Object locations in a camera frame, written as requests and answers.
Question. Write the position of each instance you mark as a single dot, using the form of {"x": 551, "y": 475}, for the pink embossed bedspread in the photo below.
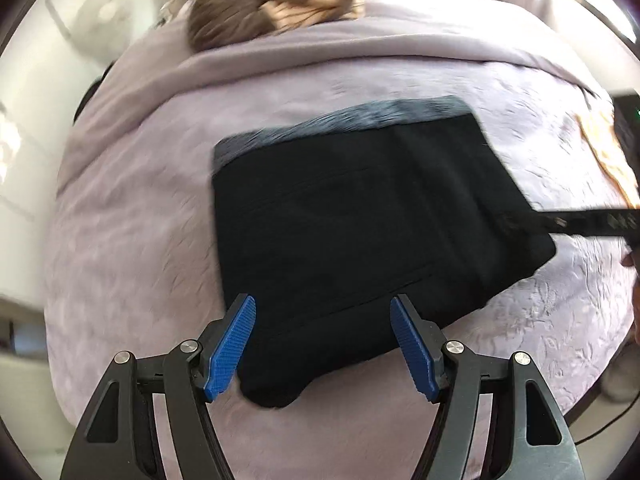
{"x": 132, "y": 260}

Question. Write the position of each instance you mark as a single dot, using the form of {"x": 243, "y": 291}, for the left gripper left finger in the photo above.
{"x": 116, "y": 437}

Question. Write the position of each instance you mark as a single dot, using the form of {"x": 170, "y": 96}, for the brown striped pillow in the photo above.
{"x": 213, "y": 24}

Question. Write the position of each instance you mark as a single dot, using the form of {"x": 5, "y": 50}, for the black pants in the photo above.
{"x": 323, "y": 232}

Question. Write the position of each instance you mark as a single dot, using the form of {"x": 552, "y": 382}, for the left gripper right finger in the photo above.
{"x": 528, "y": 437}

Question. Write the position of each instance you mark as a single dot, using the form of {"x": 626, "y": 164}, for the blue floral patterned cloth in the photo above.
{"x": 370, "y": 115}

